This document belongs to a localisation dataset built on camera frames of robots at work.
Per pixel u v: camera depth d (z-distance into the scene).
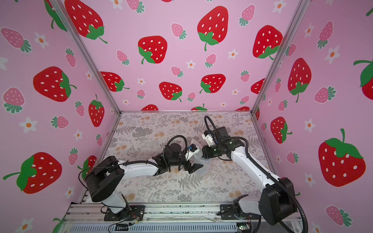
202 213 0.75
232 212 0.70
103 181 0.45
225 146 0.58
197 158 0.74
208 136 0.75
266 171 0.45
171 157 0.67
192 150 0.71
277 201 0.40
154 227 0.70
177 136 0.66
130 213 0.73
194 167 0.73
